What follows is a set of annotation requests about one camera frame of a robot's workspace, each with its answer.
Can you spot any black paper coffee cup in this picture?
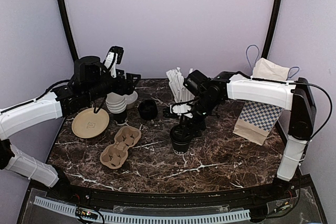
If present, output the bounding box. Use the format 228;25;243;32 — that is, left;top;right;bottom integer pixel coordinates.
170;125;192;155

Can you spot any white ceramic bowl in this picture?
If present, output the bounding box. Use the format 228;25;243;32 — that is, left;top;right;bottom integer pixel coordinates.
124;91;138;110

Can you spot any stack of black lids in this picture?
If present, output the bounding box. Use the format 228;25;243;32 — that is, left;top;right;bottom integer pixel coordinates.
138;99;158;121

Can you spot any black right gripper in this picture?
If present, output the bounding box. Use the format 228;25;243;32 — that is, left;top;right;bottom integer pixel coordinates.
179;95;221;141

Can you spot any bundle of wrapped straws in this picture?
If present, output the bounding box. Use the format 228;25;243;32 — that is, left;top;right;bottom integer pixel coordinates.
166;67;195;103

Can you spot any stack of paper cups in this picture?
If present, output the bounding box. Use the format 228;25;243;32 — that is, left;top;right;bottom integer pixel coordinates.
106;93;127;125

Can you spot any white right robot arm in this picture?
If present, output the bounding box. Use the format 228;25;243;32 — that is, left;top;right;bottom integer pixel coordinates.
179;70;317;200

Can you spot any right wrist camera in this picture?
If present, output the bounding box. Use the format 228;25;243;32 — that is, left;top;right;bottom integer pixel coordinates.
183;70;209;96

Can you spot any brown pulp cup carrier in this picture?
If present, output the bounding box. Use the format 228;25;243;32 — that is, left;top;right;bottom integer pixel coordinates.
100;126;142;169

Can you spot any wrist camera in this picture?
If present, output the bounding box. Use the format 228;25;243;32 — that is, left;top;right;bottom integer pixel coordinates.
183;70;209;96
74;56;101;85

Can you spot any checkered paper bag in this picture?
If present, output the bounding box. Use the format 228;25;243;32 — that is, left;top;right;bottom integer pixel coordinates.
233;45;300;145

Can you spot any beige round plate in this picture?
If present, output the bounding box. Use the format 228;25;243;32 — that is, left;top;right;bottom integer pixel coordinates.
71;108;110;138

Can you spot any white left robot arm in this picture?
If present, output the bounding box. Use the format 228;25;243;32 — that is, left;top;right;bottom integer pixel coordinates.
1;73;141;201

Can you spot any white slotted cable duct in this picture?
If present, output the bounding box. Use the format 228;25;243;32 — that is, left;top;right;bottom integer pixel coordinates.
33;196;251;223

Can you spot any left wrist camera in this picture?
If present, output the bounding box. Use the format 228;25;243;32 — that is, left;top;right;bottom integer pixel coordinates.
74;56;101;85

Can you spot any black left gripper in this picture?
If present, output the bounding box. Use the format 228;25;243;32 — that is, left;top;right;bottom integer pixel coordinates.
85;68;140;103

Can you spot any black front rail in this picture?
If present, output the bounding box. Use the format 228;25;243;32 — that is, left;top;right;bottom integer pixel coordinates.
47;179;300;209

